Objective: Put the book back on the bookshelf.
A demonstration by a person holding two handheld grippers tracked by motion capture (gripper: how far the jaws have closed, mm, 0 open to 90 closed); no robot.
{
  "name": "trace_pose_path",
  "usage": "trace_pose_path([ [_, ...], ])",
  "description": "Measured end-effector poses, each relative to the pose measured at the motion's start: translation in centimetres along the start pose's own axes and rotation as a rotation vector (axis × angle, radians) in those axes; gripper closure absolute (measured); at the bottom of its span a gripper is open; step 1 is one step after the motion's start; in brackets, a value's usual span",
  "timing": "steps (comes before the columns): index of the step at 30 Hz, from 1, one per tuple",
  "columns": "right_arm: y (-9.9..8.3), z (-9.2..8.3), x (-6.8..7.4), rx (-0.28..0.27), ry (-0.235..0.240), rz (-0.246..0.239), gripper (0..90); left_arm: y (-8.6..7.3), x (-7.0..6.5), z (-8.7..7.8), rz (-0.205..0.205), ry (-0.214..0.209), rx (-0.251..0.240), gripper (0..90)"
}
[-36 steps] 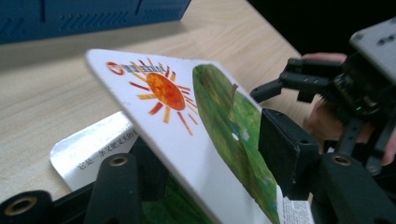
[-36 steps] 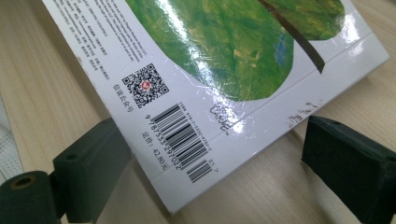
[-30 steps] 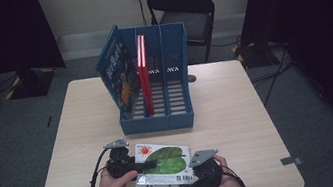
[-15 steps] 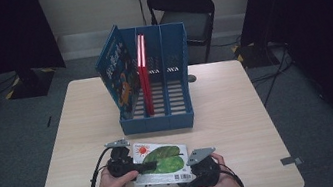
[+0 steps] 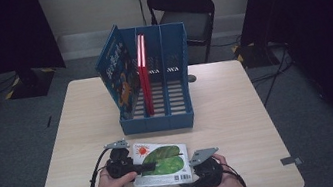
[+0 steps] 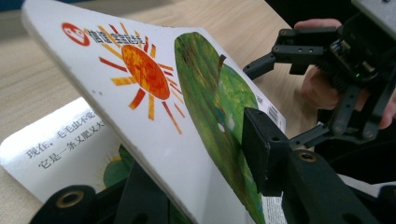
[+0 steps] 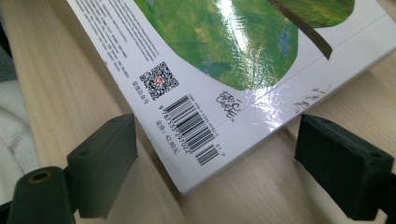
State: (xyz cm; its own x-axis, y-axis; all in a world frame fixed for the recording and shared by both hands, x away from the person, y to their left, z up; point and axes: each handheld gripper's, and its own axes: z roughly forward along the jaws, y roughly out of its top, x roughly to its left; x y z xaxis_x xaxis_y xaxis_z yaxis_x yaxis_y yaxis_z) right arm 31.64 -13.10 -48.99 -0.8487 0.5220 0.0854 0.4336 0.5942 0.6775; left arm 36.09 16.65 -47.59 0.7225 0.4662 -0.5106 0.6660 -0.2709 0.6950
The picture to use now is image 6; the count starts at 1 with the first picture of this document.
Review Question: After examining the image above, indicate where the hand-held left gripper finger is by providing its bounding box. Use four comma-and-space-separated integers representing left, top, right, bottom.
242, 106, 292, 198

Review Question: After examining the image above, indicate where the white sun and leaf book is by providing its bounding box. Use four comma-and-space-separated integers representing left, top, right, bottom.
0, 0, 289, 224

